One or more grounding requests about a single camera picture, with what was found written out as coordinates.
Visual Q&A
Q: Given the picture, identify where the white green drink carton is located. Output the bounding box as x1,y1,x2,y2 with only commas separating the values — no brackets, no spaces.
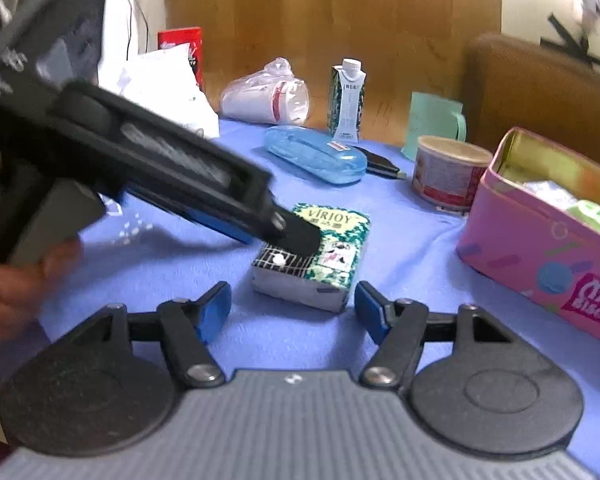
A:
327,58,366,144

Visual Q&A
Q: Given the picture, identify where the black small device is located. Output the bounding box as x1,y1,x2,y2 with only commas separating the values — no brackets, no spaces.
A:
358,148,406,180

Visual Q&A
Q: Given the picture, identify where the mint green paper cup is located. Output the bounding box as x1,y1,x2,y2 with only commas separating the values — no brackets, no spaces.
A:
401,92,467,160

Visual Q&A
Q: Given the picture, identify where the blue tablecloth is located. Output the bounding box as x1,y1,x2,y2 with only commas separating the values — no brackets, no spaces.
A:
0,120,600,474

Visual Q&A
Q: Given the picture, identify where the white wet wipes pack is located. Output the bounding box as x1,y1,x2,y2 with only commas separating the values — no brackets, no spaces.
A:
522,181,579,211

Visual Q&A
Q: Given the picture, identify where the green cloth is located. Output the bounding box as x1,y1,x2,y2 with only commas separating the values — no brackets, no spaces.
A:
565,200,600,234

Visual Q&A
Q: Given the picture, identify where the red box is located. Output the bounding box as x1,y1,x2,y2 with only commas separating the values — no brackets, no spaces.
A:
157,26,204,89

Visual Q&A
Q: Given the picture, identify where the plastic lidded food tub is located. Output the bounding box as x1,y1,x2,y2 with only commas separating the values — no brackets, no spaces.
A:
412,136,493,214

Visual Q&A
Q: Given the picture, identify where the blue glasses case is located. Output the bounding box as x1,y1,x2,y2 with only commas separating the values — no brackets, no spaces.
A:
263,126,367,185

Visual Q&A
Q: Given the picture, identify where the pink biscuit tin box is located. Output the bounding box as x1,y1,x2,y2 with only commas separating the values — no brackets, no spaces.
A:
456,128,600,340

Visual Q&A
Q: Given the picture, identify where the green patterned tissue pack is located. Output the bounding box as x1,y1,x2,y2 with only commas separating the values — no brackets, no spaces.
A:
251,203,370,313

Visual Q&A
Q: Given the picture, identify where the wooden board panel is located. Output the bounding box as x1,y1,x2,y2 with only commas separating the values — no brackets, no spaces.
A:
164,0,502,145

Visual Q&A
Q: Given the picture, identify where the large white tissue package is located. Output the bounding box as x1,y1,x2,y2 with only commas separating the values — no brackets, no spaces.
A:
117,44,220,139

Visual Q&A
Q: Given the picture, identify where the brown chair back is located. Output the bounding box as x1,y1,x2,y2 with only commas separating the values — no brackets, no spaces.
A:
460,34,600,164

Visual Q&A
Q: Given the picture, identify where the person's left hand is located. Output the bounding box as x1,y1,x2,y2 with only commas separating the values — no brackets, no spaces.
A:
0,143,84,342

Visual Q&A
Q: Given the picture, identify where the bagged stack of cups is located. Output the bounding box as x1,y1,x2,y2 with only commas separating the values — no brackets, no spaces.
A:
220,58,310,126

